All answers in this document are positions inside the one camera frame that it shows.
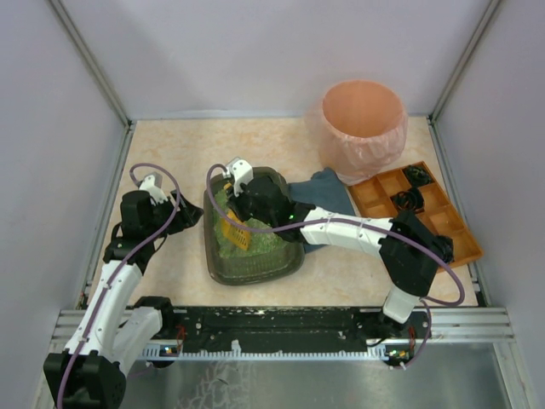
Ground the yellow litter scoop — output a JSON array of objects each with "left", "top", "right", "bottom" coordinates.
[{"left": 220, "top": 204, "right": 250, "bottom": 251}]

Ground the dark grey litter box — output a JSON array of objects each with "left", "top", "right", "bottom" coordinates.
[{"left": 204, "top": 193, "right": 305, "bottom": 285}]

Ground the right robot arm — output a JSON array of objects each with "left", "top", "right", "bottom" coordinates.
[{"left": 226, "top": 176, "right": 454, "bottom": 325}]

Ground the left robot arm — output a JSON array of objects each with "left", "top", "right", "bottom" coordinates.
[{"left": 43, "top": 187, "right": 204, "bottom": 408}]

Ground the blue folded cloth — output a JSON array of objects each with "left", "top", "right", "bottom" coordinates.
[{"left": 289, "top": 167, "right": 359, "bottom": 256}]

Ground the orange compartment tray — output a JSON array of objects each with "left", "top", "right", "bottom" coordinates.
[{"left": 348, "top": 162, "right": 483, "bottom": 268}]

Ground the bin with pink bag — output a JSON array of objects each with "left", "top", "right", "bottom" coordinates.
[{"left": 305, "top": 79, "right": 408, "bottom": 186}]

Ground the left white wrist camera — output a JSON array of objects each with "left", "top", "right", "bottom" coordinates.
[{"left": 137, "top": 172, "right": 168, "bottom": 205}]

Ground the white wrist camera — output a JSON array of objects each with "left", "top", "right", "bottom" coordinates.
[
  {"left": 222, "top": 157, "right": 254, "bottom": 197},
  {"left": 137, "top": 172, "right": 168, "bottom": 205}
]

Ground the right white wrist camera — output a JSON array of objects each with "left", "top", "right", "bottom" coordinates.
[{"left": 222, "top": 157, "right": 254, "bottom": 197}]

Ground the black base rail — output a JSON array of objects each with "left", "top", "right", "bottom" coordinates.
[{"left": 137, "top": 307, "right": 430, "bottom": 366}]

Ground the black coiled cable middle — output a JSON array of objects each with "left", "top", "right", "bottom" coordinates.
[{"left": 390, "top": 187, "right": 426, "bottom": 212}]

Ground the black coiled cable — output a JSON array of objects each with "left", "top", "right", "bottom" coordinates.
[
  {"left": 390, "top": 187, "right": 426, "bottom": 212},
  {"left": 402, "top": 164, "right": 435, "bottom": 187},
  {"left": 433, "top": 235, "right": 456, "bottom": 265}
]

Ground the black coiled cable far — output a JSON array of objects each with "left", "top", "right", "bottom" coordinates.
[{"left": 402, "top": 164, "right": 435, "bottom": 187}]

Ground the black coiled cable near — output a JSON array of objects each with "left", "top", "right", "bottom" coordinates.
[{"left": 433, "top": 235, "right": 456, "bottom": 265}]

